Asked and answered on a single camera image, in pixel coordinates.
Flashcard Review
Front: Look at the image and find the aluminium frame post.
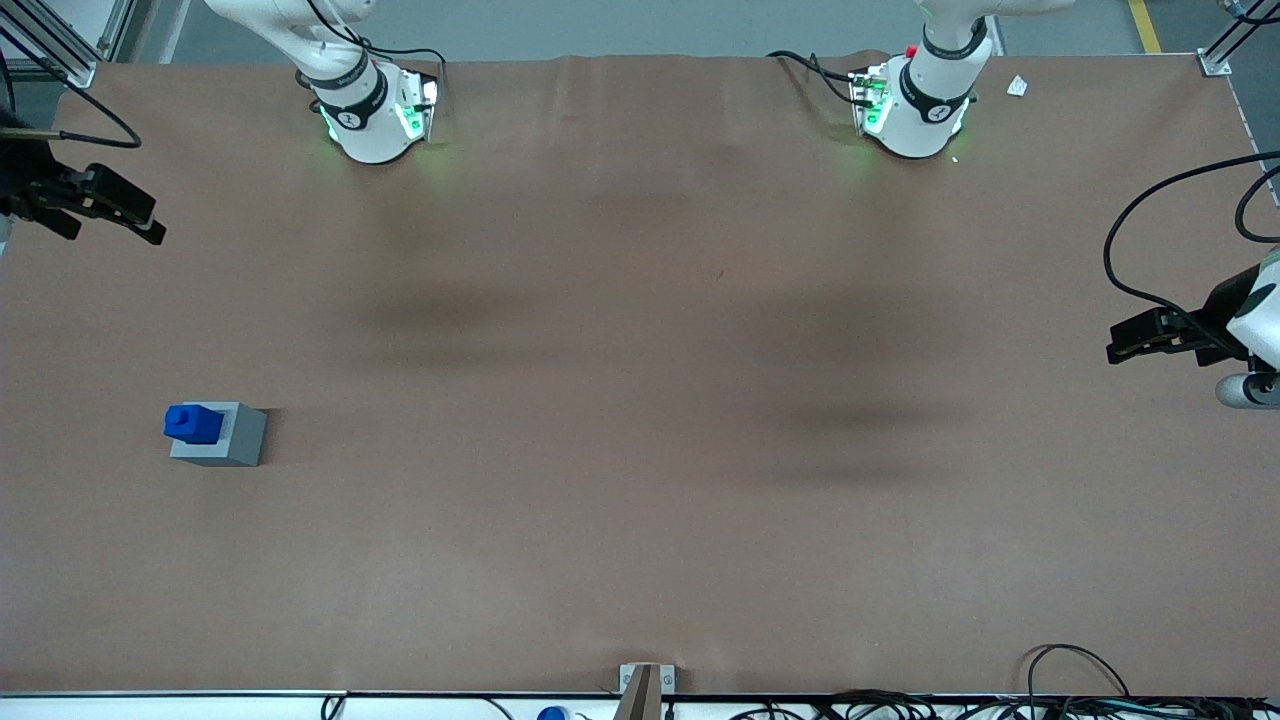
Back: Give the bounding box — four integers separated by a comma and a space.
1198, 0, 1280, 79
0, 0, 137, 90

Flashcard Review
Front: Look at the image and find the short black curved cable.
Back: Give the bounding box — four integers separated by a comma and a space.
1234, 165, 1280, 245

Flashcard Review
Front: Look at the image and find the long black looped cable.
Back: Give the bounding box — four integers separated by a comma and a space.
1103, 150, 1280, 346

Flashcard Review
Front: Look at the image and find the black cable loop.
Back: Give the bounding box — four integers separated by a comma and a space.
1026, 644, 1133, 703

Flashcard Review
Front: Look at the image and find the paper table cover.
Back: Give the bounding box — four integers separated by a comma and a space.
0, 50, 1280, 697

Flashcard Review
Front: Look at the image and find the black cable bundle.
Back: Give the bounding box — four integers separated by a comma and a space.
728, 687, 1280, 720

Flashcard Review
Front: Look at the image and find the blue plastic part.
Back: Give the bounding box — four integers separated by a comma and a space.
163, 403, 225, 446

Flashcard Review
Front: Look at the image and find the gray square base block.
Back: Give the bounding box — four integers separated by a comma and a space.
169, 401, 269, 468

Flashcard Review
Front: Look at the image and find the brown camera post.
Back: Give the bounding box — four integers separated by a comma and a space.
613, 664, 663, 720

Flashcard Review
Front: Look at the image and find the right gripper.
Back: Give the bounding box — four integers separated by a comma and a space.
0, 110, 168, 247

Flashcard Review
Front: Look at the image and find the gray metal bracket plate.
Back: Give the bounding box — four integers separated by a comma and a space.
619, 662, 677, 695

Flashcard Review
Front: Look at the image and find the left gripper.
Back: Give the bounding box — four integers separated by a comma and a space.
1105, 250, 1280, 373

